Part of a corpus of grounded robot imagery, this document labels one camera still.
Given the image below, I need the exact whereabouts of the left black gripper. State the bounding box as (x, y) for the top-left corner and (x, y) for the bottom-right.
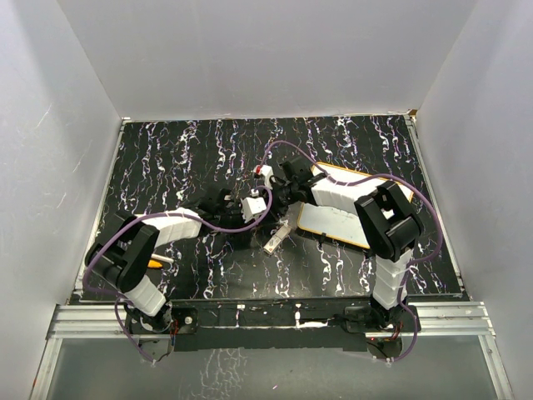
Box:
(216, 199), (256, 239)

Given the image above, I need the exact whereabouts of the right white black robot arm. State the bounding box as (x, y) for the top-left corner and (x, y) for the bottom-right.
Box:
(257, 157), (424, 331)

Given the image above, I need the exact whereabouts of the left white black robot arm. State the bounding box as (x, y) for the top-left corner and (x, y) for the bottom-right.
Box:
(83, 189), (256, 333)

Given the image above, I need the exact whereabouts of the orange framed whiteboard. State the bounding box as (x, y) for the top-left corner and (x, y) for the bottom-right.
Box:
(296, 162), (415, 251)

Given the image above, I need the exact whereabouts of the white marker pen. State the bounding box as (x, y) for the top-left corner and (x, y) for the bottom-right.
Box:
(151, 253), (174, 263)

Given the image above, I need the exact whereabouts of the yellow marker cap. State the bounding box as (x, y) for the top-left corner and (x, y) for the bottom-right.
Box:
(148, 260), (163, 269)

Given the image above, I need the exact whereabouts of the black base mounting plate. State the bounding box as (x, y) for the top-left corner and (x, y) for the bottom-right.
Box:
(125, 297), (421, 353)

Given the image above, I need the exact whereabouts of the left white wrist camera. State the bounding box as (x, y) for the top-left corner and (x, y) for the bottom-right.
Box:
(241, 189), (267, 223)

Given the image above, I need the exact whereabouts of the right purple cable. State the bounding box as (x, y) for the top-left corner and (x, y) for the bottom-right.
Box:
(257, 140), (445, 366)

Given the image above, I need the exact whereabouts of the aluminium frame rail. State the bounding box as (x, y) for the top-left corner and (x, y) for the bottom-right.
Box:
(46, 302), (496, 339)

